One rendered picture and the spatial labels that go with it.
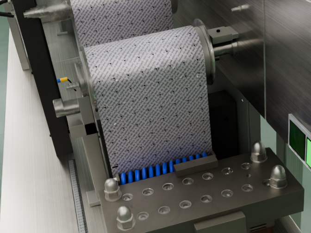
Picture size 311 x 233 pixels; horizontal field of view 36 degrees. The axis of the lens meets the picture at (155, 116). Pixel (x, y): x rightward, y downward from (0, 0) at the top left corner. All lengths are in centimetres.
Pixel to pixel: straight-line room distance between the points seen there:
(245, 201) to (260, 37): 32
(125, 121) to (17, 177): 49
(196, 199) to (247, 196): 10
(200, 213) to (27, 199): 53
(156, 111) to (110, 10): 29
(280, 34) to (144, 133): 37
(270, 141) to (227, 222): 202
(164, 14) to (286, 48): 44
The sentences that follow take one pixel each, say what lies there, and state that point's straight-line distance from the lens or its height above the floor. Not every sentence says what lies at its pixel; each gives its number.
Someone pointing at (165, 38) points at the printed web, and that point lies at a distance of 101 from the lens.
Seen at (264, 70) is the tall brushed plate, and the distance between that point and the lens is 97.
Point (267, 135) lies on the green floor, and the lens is 302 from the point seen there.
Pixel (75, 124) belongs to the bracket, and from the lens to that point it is 110.
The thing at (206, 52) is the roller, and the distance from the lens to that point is 102.
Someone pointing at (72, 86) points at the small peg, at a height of 125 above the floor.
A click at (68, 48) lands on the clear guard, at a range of 205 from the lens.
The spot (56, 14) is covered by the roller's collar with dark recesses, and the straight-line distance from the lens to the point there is 121.
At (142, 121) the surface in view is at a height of 115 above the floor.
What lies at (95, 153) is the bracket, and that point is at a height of 105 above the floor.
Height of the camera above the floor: 169
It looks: 31 degrees down
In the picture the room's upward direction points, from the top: 9 degrees counter-clockwise
